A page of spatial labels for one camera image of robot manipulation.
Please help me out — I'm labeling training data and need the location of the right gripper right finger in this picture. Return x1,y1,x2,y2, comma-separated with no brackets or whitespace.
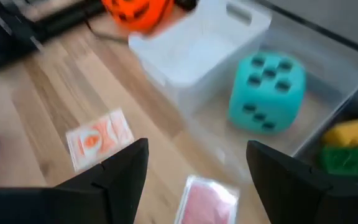
246,139,358,224

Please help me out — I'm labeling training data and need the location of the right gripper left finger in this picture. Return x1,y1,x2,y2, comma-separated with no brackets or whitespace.
0,138,150,224

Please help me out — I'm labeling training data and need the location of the teal foam die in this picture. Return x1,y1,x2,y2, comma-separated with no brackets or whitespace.
227,52,307,135

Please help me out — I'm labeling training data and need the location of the green small-stud brick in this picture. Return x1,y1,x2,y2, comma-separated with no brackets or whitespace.
318,145,358,179

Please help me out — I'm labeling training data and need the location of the orange patterned card deck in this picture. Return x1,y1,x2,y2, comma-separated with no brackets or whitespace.
65,108,135,172

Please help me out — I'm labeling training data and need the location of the yellow small-stud brick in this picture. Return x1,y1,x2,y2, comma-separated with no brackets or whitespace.
321,116,358,147

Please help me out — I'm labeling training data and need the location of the pink backed card deck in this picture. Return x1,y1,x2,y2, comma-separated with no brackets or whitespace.
174,174,241,224

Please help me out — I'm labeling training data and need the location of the clear plastic bin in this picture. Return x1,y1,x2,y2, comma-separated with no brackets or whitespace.
178,24,358,184

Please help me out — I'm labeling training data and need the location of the white plastic bin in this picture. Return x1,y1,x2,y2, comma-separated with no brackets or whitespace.
128,0,273,91

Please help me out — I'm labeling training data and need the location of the orange pumpkin bucket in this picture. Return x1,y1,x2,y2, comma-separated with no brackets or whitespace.
101,0,176,34

